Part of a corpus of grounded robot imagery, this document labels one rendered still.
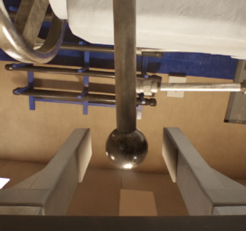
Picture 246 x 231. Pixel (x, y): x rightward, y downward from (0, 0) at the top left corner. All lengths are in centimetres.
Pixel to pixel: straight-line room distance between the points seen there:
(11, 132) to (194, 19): 414
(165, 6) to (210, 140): 382
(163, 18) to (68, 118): 347
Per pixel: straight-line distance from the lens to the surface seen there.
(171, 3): 20
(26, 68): 333
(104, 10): 20
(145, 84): 48
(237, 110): 395
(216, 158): 422
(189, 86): 47
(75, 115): 355
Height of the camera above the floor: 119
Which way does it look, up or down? 15 degrees up
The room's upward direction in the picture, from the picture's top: 175 degrees counter-clockwise
